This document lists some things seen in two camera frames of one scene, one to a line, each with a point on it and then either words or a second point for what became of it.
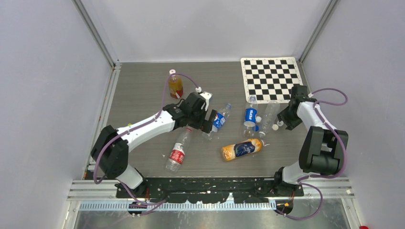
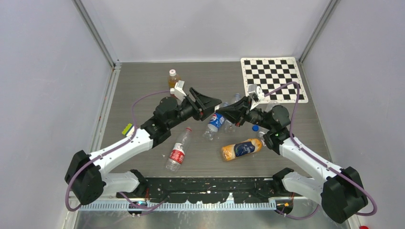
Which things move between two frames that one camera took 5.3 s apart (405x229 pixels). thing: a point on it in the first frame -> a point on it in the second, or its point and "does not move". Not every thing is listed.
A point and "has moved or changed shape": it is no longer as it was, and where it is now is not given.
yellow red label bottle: x=175 y=82 does not move
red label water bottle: x=176 y=156 does not move
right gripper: x=291 y=124 -> x=238 y=112
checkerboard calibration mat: x=270 y=78 does not move
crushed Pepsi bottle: x=220 y=120 does not move
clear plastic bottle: x=272 y=109 has moved or changed shape
